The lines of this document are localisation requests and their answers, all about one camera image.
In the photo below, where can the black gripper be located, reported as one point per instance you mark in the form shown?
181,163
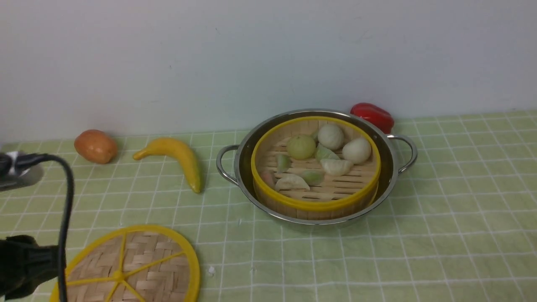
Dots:
24,265

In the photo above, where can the yellow woven bamboo steamer lid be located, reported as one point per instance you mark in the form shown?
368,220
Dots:
141,263

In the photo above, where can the yellow rimmed bamboo steamer basket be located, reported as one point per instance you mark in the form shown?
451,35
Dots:
335,197

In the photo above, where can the stainless steel pot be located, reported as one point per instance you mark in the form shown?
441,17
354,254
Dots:
233,162

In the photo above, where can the yellow banana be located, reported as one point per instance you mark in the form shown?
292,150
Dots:
182,153

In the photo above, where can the white dumpling front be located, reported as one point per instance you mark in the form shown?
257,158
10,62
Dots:
291,182

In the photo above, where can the white dumpling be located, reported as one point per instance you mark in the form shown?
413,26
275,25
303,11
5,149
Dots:
336,168
291,182

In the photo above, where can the pale green round bun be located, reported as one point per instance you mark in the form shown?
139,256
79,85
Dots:
301,147

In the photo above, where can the green dumpling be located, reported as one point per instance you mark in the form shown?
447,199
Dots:
312,177

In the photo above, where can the white round bun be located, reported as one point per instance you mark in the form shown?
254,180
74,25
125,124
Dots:
357,151
331,136

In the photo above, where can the white round bun right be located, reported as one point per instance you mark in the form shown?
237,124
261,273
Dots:
357,151

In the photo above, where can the red bell pepper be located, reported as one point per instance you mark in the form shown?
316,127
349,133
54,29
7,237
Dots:
377,116

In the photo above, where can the green checkered tablecloth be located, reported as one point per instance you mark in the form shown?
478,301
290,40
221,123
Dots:
459,226

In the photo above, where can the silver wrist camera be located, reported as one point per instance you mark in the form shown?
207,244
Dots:
15,177

